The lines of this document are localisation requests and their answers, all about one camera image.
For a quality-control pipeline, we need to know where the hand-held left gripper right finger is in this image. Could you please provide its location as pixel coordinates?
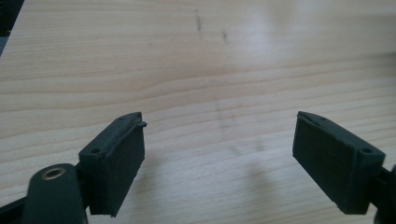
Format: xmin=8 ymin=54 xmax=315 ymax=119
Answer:
xmin=292 ymin=110 xmax=387 ymax=216

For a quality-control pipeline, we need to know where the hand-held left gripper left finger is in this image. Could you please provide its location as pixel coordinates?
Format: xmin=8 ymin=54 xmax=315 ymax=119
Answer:
xmin=78 ymin=111 xmax=148 ymax=217

